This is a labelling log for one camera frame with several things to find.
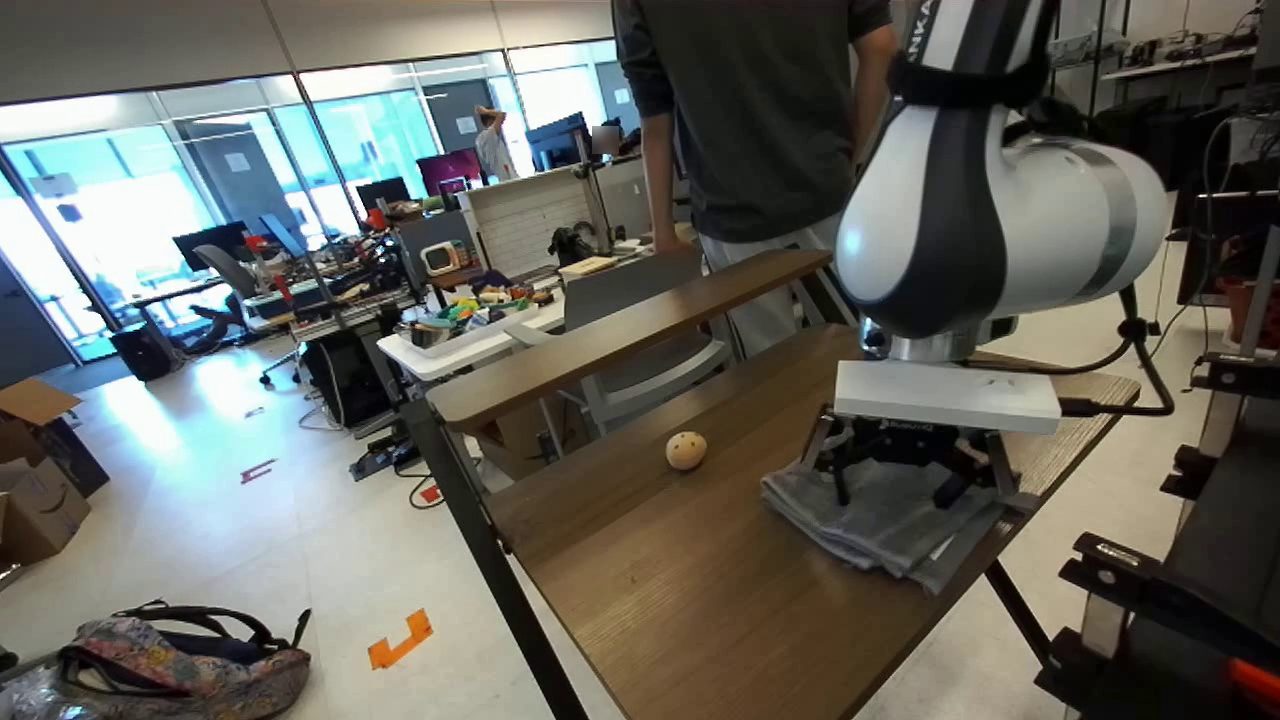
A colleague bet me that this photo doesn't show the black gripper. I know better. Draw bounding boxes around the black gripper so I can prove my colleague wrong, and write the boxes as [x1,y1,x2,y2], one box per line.
[814,414,1012,508]

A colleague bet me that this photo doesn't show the grey towel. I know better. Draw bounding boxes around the grey towel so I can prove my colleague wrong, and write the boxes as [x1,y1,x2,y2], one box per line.
[762,445,1031,595]

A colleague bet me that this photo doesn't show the round beige cookie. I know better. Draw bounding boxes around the round beige cookie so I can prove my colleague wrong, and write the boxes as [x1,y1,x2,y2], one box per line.
[664,433,709,471]

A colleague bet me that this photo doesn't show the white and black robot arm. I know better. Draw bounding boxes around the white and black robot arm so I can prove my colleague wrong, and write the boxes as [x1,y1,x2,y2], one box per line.
[808,0,1169,508]

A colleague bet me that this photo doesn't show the standing person in dark shirt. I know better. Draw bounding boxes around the standing person in dark shirt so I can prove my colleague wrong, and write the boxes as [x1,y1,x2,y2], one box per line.
[613,0,897,272]

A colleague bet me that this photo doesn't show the raised wooden desk shelf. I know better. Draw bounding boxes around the raised wooden desk shelf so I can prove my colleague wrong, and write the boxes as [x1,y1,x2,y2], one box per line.
[429,250,828,430]

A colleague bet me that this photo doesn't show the white desk with toys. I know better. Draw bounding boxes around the white desk with toys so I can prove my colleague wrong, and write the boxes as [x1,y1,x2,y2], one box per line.
[376,281,563,384]

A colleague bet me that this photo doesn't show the orange tape floor marker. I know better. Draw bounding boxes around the orange tape floor marker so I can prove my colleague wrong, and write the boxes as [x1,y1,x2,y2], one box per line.
[368,607,432,674]

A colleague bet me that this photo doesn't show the colourful backpack on floor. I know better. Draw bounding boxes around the colourful backpack on floor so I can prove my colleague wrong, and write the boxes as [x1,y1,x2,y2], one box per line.
[0,602,311,720]

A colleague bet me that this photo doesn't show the cardboard boxes on floor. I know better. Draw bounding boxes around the cardboard boxes on floor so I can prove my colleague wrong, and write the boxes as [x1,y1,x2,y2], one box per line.
[0,375,107,566]

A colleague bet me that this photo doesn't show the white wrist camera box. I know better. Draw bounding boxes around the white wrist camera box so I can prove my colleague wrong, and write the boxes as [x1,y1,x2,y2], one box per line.
[834,361,1061,433]

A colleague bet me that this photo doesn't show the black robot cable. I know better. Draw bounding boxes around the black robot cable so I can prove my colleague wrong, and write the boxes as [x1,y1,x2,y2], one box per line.
[986,284,1179,420]

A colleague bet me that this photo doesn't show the black clamp with orange handle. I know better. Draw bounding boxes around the black clamp with orange handle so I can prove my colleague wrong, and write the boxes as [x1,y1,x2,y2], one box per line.
[1035,532,1280,720]

